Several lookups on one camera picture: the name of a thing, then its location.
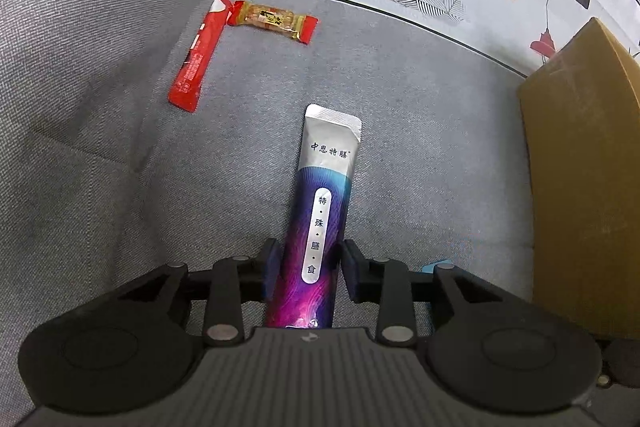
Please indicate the purple and silver stick packet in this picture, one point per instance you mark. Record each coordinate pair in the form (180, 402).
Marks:
(320, 187)

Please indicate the orange candy bar, red ends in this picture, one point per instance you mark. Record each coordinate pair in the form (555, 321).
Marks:
(270, 21)

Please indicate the long red stick packet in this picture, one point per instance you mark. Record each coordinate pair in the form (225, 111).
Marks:
(197, 59)

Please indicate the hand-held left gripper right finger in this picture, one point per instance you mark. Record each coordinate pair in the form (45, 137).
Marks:
(350, 269)

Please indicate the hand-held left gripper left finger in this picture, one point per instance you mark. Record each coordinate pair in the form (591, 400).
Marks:
(273, 259)

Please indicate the light blue snack packet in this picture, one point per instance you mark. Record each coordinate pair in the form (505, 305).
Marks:
(436, 266)

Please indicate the cardboard box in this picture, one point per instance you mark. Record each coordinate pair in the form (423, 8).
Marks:
(585, 167)

